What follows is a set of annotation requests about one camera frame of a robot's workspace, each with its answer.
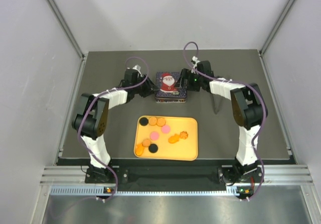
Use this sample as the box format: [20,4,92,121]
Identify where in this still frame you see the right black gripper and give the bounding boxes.
[174,69,203,92]

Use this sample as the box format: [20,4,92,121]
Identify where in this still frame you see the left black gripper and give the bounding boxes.
[133,74,159,98]

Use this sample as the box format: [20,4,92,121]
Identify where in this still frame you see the gold tin lid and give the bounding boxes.
[155,72,187,94]

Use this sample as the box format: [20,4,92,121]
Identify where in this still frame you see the square cookie tin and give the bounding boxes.
[155,91,187,103]

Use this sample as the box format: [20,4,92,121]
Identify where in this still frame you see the metal serving tongs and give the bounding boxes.
[212,94,224,114]

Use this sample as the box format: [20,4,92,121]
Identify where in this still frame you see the yellow plastic tray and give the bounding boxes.
[133,116,198,161]

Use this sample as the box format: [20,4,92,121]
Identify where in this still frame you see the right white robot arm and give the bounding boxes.
[177,56,268,182]

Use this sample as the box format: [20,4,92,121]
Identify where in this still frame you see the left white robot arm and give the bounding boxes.
[71,65,158,183]

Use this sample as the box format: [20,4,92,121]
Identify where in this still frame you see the orange dotted biscuit left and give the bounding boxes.
[148,117,157,126]

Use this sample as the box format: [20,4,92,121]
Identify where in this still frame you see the orange dotted biscuit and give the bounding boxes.
[156,118,166,127]
[148,117,157,126]

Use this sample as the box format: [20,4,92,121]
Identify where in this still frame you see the black sandwich cookie top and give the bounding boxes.
[139,117,148,126]

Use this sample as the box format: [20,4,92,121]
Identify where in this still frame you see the black sandwich cookie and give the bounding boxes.
[139,117,148,126]
[148,143,158,153]

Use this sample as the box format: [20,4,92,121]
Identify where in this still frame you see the orange dotted biscuit right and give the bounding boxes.
[156,118,166,127]

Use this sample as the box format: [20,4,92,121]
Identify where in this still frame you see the pink sandwich cookie lower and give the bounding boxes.
[149,131,159,141]

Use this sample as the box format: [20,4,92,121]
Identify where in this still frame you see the peach round scalloped cookie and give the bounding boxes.
[142,139,151,147]

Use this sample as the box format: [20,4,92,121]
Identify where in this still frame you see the orange fish cookie right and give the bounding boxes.
[168,134,180,144]

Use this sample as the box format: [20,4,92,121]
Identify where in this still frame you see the orange fish cookie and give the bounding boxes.
[168,134,180,144]
[135,144,145,156]

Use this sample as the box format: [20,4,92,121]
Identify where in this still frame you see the black sandwich cookie bottom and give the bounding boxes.
[148,143,158,153]

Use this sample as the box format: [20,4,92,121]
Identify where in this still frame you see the orange fish cookie left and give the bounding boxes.
[135,144,145,156]

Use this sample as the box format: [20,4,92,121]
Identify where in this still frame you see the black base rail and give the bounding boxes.
[83,160,264,194]

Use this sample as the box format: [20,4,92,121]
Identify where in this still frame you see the left aluminium frame post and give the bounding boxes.
[46,0,85,59]

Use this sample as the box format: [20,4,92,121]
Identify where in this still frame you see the aluminium frame post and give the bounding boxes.
[259,0,297,57]
[46,0,85,59]

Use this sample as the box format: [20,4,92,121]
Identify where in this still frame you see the right aluminium frame post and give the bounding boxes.
[259,0,297,57]

